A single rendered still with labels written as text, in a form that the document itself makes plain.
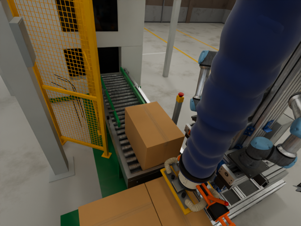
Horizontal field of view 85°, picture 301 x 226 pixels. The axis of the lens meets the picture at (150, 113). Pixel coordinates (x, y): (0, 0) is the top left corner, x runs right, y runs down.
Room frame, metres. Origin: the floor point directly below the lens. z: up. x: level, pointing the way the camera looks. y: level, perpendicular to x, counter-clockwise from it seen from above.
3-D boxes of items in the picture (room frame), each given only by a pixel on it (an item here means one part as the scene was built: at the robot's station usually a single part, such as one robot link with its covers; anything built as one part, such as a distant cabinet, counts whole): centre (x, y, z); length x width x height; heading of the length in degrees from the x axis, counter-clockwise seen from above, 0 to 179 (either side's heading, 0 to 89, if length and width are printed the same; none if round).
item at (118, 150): (1.86, 0.67, 0.50); 2.31 x 0.05 x 0.19; 28
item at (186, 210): (0.60, -0.25, 0.95); 0.34 x 0.10 x 0.05; 30
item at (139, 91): (2.16, 0.09, 0.50); 2.31 x 0.05 x 0.19; 28
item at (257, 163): (0.83, -0.81, 1.09); 0.15 x 0.15 x 0.10
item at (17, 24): (1.21, 0.99, 1.62); 0.20 x 0.05 x 0.30; 28
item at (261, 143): (0.83, -0.81, 1.20); 0.13 x 0.12 x 0.14; 60
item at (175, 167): (0.97, -0.16, 0.47); 0.70 x 0.03 x 0.15; 118
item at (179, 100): (1.71, -0.34, 0.50); 0.07 x 0.07 x 1.00; 28
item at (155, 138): (1.27, -0.03, 0.75); 0.60 x 0.40 x 0.40; 29
